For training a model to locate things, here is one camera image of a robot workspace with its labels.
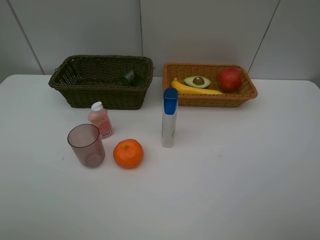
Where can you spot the yellow banana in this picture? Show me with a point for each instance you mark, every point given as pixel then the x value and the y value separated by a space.
pixel 185 89

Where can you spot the dark green pump bottle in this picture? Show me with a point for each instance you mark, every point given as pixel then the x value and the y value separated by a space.
pixel 132 79

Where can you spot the halved avocado with pit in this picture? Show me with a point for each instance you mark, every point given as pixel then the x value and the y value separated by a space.
pixel 197 82

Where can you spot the red apple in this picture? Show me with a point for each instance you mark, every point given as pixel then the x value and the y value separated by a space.
pixel 230 79

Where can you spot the white tube blue cap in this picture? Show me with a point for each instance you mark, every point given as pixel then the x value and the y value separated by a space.
pixel 169 116

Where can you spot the orange tangerine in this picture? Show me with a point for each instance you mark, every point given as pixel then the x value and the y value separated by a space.
pixel 128 154

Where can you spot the orange wicker basket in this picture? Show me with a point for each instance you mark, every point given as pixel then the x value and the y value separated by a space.
pixel 180 71

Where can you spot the pink bottle white cap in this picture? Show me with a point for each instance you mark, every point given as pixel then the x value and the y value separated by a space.
pixel 98 116

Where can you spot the translucent pink plastic cup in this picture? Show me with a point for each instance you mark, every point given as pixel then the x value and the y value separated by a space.
pixel 86 143

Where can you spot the dark green wicker basket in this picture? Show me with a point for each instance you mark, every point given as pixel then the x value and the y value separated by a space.
pixel 85 79

